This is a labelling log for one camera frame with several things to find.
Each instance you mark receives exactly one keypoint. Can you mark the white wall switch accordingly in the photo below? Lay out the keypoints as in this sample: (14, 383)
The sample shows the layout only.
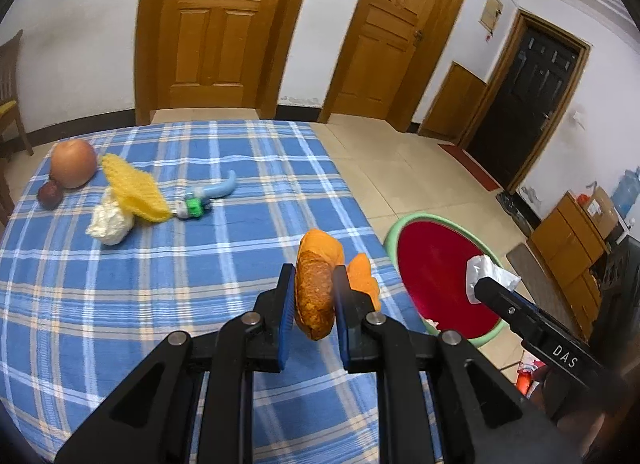
(578, 119)

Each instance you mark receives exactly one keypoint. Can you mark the dark red date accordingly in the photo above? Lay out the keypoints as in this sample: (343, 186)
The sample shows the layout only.
(50, 194)

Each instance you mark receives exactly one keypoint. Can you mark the cardboard box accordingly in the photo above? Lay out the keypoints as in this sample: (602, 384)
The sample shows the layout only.
(602, 211)

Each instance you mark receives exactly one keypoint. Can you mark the orange peel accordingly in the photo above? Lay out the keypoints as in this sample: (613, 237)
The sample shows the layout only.
(315, 289)
(363, 279)

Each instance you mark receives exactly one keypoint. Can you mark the low wooden cabinet door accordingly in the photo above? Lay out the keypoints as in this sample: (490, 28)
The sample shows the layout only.
(452, 101)

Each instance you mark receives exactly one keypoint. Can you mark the light blue plastic brush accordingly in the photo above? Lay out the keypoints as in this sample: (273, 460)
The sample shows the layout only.
(210, 196)

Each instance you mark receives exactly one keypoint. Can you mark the dark shoes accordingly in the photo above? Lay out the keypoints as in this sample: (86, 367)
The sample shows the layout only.
(515, 214)

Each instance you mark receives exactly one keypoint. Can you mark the red doormat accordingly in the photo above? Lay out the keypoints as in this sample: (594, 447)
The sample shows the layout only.
(470, 166)

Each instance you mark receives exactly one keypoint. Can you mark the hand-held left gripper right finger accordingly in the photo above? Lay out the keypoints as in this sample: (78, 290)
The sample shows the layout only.
(340, 324)

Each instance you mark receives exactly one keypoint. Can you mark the small white tissue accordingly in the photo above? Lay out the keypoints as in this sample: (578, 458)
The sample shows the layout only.
(487, 271)

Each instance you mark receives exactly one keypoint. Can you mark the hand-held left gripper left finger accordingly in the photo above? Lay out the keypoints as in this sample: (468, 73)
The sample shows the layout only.
(287, 329)

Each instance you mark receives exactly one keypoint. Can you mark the blue water bottle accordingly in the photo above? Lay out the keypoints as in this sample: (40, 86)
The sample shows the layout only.
(627, 194)

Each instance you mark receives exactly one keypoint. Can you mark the black door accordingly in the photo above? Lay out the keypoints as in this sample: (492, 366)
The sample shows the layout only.
(530, 104)

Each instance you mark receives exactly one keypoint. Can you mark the grey floor mat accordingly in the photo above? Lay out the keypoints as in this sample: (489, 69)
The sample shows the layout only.
(535, 279)

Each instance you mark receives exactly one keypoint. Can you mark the wooden chair with yellow cushion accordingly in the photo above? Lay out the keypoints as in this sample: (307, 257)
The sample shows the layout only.
(10, 84)

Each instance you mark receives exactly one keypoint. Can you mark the beige wall panel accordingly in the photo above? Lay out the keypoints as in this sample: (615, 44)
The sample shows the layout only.
(491, 14)

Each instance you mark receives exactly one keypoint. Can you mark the wooden drawer cabinet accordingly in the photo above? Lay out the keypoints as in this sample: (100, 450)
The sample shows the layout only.
(570, 254)

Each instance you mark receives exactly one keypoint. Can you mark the yellow foam net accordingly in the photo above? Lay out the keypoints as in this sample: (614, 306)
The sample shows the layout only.
(137, 191)

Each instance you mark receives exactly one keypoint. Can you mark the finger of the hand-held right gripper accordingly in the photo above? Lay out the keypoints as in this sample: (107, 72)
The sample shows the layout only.
(535, 329)

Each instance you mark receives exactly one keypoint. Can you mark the arched panel wooden door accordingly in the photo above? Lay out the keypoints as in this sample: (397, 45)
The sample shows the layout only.
(215, 29)

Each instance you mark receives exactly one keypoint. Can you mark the red basin with green rim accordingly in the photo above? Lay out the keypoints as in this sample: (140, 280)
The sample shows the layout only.
(440, 274)

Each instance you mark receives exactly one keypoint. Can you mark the small white paper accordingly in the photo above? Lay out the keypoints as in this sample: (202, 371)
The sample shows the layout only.
(110, 221)

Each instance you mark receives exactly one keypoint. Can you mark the large pale red apple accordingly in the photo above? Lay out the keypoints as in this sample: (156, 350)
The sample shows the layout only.
(74, 163)

